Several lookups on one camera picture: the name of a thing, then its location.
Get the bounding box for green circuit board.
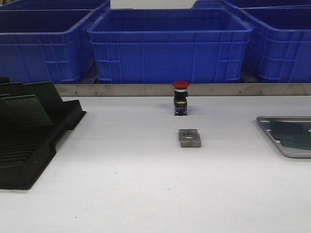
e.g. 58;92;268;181
0;82;28;97
280;139;311;150
0;95;53;128
24;82;66;109
270;121;310;142

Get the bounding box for silver metal tray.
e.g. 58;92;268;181
256;116;311;159

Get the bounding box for black circuit board rack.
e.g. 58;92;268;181
0;76;87;190

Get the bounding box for red emergency stop button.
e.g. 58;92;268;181
173;81;190;116

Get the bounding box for grey metal clamp block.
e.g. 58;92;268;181
178;129;202;148

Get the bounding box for blue plastic crate centre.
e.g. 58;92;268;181
88;9;252;84

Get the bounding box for blue plastic crate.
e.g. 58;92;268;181
192;0;311;9
0;10;96;83
240;7;311;83
88;9;252;84

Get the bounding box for blue plastic crate far right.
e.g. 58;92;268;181
192;0;311;9

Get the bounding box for blue plastic crate left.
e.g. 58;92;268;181
0;10;96;83

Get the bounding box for blue crate back left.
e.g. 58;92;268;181
0;0;110;10

